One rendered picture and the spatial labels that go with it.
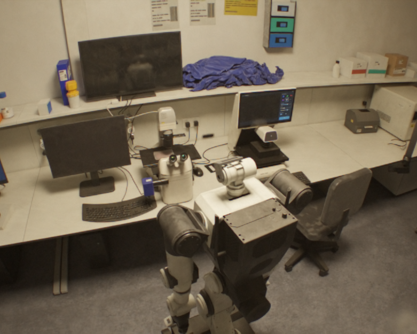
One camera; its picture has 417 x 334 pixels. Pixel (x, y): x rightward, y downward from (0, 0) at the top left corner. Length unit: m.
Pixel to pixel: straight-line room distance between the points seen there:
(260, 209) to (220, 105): 1.74
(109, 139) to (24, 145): 0.88
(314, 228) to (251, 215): 1.37
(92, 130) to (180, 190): 0.67
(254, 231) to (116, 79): 1.61
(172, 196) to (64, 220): 0.70
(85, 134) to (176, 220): 1.18
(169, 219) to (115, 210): 1.04
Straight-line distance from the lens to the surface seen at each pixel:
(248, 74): 2.39
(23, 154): 2.64
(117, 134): 1.96
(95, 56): 2.19
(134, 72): 2.21
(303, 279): 2.56
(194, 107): 2.53
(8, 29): 2.50
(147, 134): 2.53
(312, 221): 2.33
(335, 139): 2.94
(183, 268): 1.04
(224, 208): 0.95
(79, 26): 2.36
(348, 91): 3.35
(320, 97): 3.12
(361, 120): 3.14
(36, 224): 2.07
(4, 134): 2.60
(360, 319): 2.49
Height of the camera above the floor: 1.98
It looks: 33 degrees down
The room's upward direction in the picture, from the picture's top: straight up
